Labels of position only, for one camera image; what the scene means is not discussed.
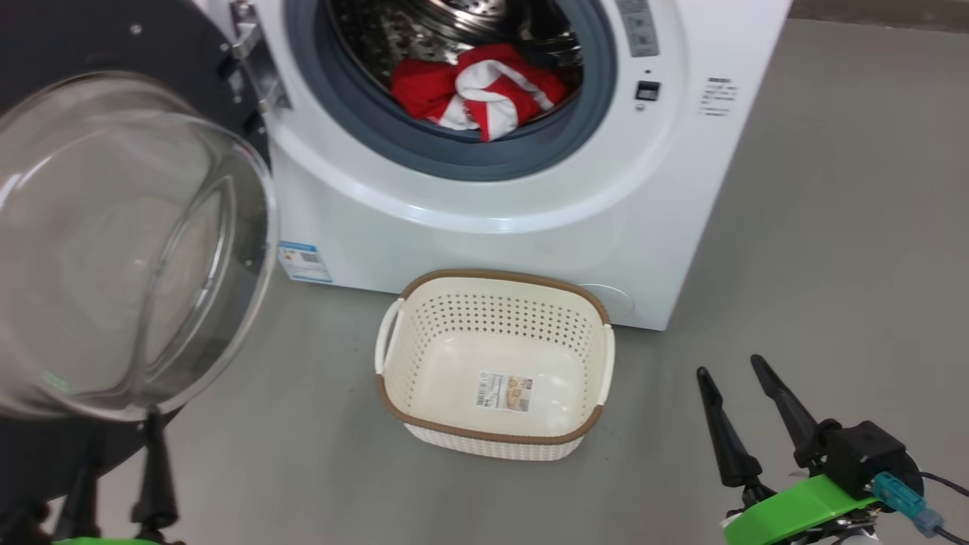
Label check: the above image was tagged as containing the cream basket with brown rim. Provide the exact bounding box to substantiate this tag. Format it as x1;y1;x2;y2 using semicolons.
375;269;615;462

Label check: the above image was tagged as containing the grey rubber door gasket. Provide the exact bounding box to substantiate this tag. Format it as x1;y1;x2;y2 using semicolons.
284;0;618;182

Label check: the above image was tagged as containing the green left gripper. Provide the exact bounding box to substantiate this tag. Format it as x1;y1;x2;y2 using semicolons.
53;413;182;545

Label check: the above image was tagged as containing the black cable with teal connector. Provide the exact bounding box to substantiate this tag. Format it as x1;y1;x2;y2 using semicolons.
872;469;969;545

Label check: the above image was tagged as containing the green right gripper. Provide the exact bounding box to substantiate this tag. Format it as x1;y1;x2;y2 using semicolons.
696;354;886;545

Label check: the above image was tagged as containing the metal door hinge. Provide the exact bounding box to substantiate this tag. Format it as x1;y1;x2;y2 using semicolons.
227;0;292;114

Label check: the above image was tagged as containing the blue energy label sticker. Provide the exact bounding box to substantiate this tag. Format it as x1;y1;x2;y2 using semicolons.
278;241;332;285

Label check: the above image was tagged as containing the white front-load washing machine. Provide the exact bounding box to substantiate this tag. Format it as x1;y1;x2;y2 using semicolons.
189;0;792;332

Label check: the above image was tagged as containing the washing machine glass door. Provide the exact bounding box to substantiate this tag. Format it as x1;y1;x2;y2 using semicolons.
0;0;277;500

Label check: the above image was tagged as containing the red and white garment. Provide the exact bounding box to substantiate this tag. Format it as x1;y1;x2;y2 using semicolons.
391;43;569;142

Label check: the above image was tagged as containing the round white filter cover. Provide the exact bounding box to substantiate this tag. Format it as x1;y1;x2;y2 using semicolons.
579;284;635;322

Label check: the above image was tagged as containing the paper product label sticker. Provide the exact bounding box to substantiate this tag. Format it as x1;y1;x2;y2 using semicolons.
475;371;533;413

